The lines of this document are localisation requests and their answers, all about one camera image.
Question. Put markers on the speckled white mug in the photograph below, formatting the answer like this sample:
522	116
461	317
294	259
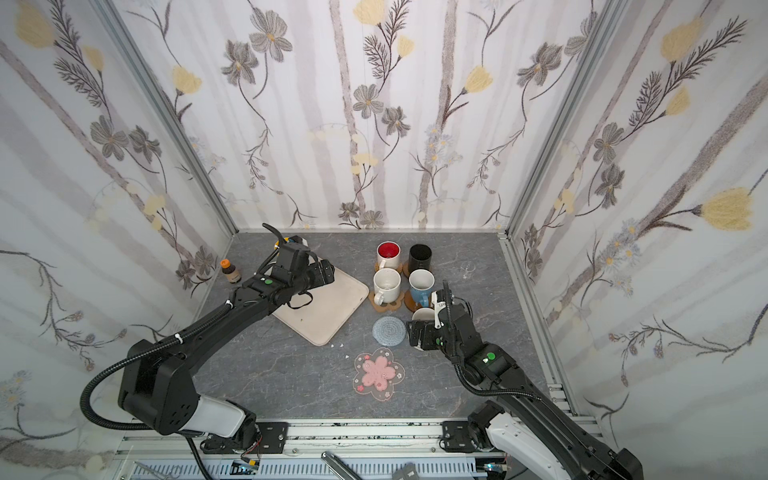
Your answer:
387	284

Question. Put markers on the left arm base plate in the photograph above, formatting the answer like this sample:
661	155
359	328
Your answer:
252	438

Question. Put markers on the pink flower coaster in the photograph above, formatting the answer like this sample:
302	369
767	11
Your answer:
377	374

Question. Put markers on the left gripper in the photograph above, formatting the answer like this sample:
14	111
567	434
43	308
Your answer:
324	273

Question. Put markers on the black mug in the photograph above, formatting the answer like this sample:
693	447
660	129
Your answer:
420	257

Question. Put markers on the cork paw print coaster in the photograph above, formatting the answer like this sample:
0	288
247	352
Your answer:
386	307

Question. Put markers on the grey round coaster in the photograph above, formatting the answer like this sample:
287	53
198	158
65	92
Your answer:
389	331

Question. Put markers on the lavender mug white inside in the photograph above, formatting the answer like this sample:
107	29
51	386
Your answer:
424	314

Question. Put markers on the small brown bottle orange cap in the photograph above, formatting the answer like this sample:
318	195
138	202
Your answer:
230	271

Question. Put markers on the white mug red inside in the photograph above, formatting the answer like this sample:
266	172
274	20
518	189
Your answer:
388	256

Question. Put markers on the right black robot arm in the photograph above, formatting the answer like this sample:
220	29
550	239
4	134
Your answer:
517	418

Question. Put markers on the beige serving tray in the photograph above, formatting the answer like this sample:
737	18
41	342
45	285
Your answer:
331	307

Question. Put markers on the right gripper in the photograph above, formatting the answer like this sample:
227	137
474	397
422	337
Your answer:
424	334

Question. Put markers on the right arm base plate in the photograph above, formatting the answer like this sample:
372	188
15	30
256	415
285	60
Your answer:
465	436

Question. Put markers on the aluminium frame rail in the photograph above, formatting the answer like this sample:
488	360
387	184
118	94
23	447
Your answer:
370	448

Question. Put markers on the blue floral mug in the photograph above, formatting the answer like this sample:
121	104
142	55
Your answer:
421	282

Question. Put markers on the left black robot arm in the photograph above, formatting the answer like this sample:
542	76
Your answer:
157	387

